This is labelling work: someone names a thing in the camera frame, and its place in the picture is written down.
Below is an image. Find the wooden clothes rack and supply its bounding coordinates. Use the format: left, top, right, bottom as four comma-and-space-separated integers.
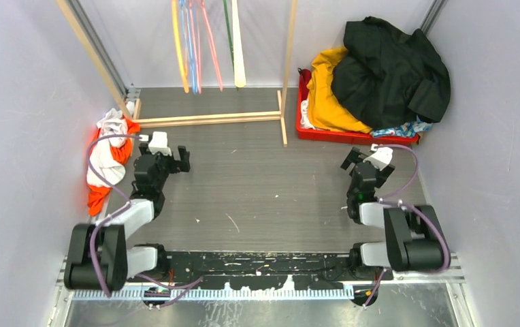
56, 1, 297, 147

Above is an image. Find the yellow garment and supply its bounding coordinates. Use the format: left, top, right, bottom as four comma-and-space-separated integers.
307, 46, 372, 134

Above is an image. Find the green hanger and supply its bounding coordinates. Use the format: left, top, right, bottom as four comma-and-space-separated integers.
223, 0, 235, 70

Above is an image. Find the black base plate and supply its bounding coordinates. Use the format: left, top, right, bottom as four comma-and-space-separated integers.
146, 250, 393, 291

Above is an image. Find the white and orange clothes pile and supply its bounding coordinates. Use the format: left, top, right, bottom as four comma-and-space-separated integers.
86, 108, 140, 217

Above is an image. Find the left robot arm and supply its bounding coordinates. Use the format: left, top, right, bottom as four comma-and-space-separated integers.
63, 143, 191, 294

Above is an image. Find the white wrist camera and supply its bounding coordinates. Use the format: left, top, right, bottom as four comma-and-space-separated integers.
363, 144, 393, 171
148, 131, 172, 156

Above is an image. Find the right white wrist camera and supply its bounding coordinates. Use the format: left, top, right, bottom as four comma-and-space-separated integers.
363, 144, 393, 171

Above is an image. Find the aluminium frame post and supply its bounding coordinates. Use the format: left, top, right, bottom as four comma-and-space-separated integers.
67, 0, 128, 97

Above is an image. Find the cream wooden hanger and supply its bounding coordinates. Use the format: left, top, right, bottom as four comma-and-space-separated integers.
231, 0, 246, 88

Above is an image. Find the orange hanger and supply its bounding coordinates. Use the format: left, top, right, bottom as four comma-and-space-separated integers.
171, 0, 189, 93

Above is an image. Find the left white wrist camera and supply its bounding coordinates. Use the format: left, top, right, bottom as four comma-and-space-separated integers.
148, 131, 172, 156

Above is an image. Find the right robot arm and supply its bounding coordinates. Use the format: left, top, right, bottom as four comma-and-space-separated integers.
340, 144, 452, 280

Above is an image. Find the blue hanger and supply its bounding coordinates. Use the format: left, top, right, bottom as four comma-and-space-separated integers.
178, 0, 198, 94

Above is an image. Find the blue patterned garment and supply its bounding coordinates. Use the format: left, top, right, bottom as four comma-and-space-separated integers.
370, 117, 433, 138

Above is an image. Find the red plastic bin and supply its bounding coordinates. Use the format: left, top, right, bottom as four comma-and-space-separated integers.
295, 68, 421, 146

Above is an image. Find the pink hanger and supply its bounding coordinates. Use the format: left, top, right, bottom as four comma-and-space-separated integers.
189, 1, 224, 93

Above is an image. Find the black pleated skirt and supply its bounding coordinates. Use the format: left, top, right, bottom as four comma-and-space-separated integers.
331, 16, 451, 129

